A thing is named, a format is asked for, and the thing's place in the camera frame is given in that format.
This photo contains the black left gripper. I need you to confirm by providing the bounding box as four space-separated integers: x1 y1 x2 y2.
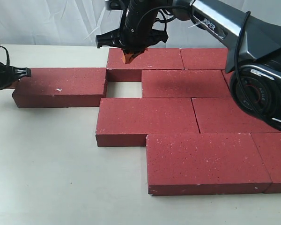
0 62 32 90

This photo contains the white backdrop curtain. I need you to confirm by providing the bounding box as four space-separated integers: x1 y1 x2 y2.
0 0 281 48

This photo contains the lone red brick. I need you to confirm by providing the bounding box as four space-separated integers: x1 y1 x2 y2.
141 70 230 98

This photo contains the large red brick front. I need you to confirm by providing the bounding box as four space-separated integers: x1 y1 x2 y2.
96 98 199 147

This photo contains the front left base brick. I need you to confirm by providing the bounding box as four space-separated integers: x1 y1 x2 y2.
146 133 272 196

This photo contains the back left base brick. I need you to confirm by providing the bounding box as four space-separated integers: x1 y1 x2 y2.
106 48 184 82

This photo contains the right middle red brick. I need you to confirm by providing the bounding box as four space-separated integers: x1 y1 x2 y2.
222 70 233 89

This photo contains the front right base brick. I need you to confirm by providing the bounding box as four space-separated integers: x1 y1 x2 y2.
252 133 281 194

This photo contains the back right base brick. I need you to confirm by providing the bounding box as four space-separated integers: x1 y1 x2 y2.
180 48 228 70

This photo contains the red brick back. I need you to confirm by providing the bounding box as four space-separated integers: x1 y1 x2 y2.
12 67 107 108

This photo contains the base brick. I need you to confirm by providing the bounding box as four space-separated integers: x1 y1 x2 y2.
180 48 228 70
146 133 272 196
106 48 184 82
252 133 281 194

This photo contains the middle red brick under tilted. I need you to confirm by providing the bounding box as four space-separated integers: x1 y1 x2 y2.
192 97 279 133

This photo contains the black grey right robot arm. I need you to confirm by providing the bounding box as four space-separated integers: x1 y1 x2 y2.
96 0 281 131

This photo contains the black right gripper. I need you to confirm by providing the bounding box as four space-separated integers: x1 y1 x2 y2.
96 14 169 64

